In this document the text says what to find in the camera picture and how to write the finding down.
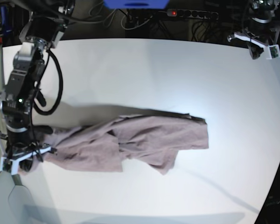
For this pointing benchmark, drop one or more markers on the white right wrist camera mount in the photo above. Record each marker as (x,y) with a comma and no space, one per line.
(21,156)

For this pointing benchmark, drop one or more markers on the black power strip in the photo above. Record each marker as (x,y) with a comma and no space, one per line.
(193,14)

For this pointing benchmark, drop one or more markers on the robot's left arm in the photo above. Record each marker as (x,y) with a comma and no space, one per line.
(262,11)

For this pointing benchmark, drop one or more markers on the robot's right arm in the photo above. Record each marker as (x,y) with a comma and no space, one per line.
(46,26)

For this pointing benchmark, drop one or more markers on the blue box overhead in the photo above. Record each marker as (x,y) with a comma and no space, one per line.
(136,4)

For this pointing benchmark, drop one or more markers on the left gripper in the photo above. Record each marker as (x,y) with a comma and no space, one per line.
(262,32)

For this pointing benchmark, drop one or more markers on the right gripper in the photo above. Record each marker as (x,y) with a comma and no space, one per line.
(20,141)

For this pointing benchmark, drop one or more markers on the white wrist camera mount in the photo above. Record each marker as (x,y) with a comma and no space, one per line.
(271,51)
(21,156)

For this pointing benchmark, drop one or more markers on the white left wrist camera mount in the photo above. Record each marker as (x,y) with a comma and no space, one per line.
(271,51)

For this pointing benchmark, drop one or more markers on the mauve pink t-shirt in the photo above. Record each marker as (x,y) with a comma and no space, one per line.
(154,140)

